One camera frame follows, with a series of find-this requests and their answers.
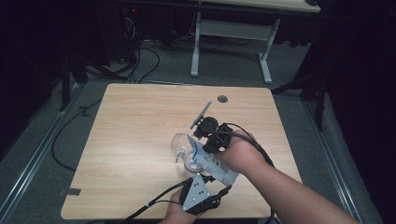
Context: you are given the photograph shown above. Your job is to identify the white and blue packet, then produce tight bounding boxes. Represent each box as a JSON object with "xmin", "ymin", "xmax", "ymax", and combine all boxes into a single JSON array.
[{"xmin": 186, "ymin": 133, "xmax": 240, "ymax": 187}]

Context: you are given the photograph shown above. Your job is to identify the clear hinged jar lid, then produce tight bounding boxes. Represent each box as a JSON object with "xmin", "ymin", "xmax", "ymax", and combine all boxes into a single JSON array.
[{"xmin": 170, "ymin": 133, "xmax": 190, "ymax": 164}]

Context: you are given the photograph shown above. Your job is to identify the clear glass jar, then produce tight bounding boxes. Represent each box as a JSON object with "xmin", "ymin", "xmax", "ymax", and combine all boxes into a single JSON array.
[{"xmin": 182, "ymin": 150, "xmax": 209, "ymax": 175}]

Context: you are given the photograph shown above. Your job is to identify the person's left hand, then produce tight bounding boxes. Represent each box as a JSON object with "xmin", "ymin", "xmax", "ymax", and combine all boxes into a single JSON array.
[{"xmin": 158, "ymin": 188, "xmax": 202, "ymax": 224}]

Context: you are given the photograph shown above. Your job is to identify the grey tape strip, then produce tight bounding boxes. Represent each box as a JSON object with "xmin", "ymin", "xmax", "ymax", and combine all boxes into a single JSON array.
[{"xmin": 59, "ymin": 187, "xmax": 82, "ymax": 197}]

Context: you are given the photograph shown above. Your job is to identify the long black floor cable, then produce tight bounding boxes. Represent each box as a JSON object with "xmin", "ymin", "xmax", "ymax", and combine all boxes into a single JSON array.
[{"xmin": 50, "ymin": 98, "xmax": 106, "ymax": 173}]

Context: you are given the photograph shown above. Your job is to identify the left hand-held gripper black cable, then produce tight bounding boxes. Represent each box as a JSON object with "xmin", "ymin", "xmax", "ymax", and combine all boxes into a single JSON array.
[{"xmin": 117, "ymin": 177, "xmax": 193, "ymax": 224}]

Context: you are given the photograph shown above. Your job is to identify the bunch of black cables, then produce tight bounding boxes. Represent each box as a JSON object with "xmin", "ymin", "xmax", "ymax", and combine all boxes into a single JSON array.
[{"xmin": 120, "ymin": 13, "xmax": 162, "ymax": 85}]

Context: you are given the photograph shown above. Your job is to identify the black metal stand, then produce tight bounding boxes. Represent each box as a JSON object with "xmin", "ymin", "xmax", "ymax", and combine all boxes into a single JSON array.
[
  {"xmin": 58, "ymin": 50, "xmax": 127, "ymax": 112},
  {"xmin": 270, "ymin": 69, "xmax": 332, "ymax": 133}
]

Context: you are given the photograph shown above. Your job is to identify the white-framed desk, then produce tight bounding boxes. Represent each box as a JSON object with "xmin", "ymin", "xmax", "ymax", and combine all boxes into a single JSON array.
[{"xmin": 190, "ymin": 0, "xmax": 321, "ymax": 85}]

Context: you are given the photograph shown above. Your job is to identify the metal floor rail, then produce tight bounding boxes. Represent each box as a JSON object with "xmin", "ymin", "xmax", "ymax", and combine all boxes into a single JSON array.
[
  {"xmin": 0, "ymin": 83, "xmax": 86, "ymax": 217},
  {"xmin": 303, "ymin": 99, "xmax": 362, "ymax": 218}
]

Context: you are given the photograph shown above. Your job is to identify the right hand-held gripper black cable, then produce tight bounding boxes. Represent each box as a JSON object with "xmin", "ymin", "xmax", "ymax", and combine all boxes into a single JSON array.
[{"xmin": 214, "ymin": 122, "xmax": 276, "ymax": 224}]

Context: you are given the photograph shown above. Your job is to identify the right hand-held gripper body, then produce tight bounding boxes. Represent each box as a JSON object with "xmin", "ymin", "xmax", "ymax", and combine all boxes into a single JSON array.
[{"xmin": 189, "ymin": 99, "xmax": 233, "ymax": 154}]

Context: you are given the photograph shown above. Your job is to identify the person's right hand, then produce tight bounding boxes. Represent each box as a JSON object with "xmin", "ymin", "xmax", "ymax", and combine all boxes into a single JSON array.
[{"xmin": 217, "ymin": 129, "xmax": 269, "ymax": 175}]

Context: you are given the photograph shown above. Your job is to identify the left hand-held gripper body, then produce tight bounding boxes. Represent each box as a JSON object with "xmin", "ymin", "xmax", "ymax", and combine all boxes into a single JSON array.
[{"xmin": 178, "ymin": 173, "xmax": 224, "ymax": 217}]

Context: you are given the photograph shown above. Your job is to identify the hand-held gripper black cable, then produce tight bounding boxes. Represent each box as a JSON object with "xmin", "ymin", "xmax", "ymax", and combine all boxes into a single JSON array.
[
  {"xmin": 214, "ymin": 122, "xmax": 276, "ymax": 224},
  {"xmin": 117, "ymin": 177, "xmax": 193, "ymax": 224}
]

